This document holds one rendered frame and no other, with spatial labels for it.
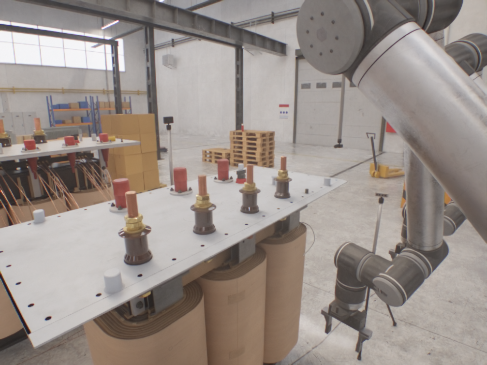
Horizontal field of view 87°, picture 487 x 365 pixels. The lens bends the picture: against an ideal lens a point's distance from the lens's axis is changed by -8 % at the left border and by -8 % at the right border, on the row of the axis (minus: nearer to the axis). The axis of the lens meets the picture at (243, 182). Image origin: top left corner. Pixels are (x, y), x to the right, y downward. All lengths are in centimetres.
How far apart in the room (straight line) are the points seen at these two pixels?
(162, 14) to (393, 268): 1061
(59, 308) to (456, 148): 83
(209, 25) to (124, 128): 744
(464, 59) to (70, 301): 138
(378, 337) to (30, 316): 247
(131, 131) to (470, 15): 624
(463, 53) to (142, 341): 146
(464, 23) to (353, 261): 529
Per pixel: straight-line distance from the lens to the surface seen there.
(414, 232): 96
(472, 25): 594
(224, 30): 1297
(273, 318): 186
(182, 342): 118
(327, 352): 252
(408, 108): 49
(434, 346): 288
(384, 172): 840
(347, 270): 102
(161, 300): 106
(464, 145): 49
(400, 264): 97
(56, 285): 87
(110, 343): 113
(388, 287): 93
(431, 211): 91
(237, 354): 157
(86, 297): 79
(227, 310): 137
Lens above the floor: 179
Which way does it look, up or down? 15 degrees down
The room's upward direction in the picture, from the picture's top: straight up
